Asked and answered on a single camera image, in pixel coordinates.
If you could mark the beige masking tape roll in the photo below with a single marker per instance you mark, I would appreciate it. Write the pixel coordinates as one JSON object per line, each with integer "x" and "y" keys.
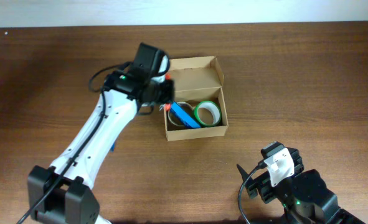
{"x": 173, "y": 119}

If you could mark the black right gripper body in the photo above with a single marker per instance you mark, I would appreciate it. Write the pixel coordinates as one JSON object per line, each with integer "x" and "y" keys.
{"x": 255, "y": 185}

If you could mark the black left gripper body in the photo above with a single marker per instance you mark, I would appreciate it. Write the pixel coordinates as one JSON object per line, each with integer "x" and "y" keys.
{"x": 164, "y": 93}

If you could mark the blue ballpoint pen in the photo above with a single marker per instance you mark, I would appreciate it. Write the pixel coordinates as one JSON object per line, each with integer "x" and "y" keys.
{"x": 112, "y": 147}

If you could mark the brown cardboard box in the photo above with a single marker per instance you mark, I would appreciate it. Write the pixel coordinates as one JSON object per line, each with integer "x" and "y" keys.
{"x": 197, "y": 79}

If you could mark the blue plastic case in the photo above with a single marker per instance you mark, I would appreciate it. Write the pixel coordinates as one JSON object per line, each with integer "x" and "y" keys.
{"x": 186, "y": 119}

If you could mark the green tape roll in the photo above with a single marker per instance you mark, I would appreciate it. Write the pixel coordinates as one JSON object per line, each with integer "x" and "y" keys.
{"x": 208, "y": 113}

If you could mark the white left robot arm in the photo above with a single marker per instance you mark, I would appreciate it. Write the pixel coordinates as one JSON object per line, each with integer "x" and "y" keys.
{"x": 62, "y": 193}

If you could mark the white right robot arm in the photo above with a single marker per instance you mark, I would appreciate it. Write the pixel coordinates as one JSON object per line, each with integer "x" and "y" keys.
{"x": 303, "y": 194}

